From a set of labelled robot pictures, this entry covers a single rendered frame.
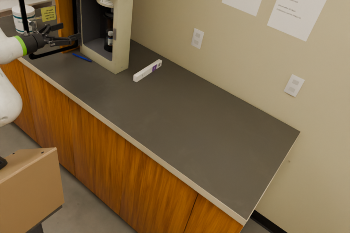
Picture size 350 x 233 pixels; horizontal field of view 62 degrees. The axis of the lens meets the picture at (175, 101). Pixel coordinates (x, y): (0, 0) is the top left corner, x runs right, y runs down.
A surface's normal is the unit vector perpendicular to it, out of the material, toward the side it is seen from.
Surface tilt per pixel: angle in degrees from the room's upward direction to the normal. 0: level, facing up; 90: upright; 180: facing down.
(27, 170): 90
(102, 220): 0
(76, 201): 0
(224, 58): 90
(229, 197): 0
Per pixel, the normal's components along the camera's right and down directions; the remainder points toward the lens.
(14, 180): 0.78, 0.48
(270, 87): -0.60, 0.43
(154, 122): 0.16, -0.76
